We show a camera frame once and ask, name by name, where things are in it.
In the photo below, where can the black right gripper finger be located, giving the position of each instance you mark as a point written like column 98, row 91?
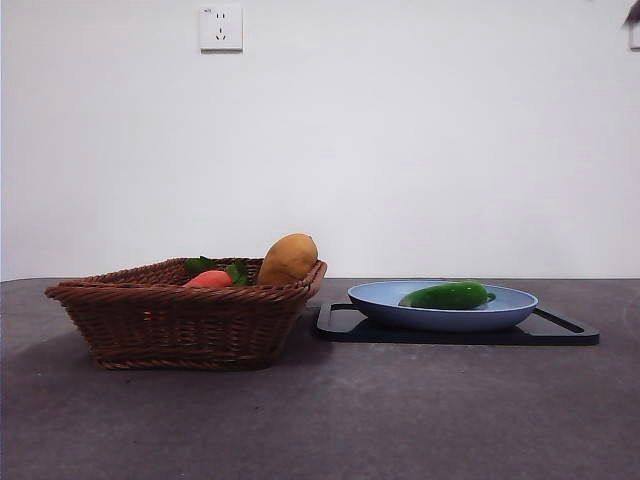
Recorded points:
column 633, row 16

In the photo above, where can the green pepper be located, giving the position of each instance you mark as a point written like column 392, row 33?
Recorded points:
column 445, row 296

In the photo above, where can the blue round plate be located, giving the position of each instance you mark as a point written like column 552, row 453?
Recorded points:
column 440, row 319

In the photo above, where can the brown potato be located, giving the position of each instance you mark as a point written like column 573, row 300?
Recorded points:
column 289, row 261

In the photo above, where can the black rectangular tray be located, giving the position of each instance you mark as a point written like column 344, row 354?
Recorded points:
column 340, row 331

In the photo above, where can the orange carrot with green leaves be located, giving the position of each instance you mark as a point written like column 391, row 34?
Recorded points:
column 210, row 279

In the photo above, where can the brown wicker basket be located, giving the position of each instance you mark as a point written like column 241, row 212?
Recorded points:
column 175, row 325

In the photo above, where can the white wall plate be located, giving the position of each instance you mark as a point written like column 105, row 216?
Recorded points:
column 635, row 37

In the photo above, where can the white wall socket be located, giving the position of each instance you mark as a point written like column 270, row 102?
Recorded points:
column 221, row 27

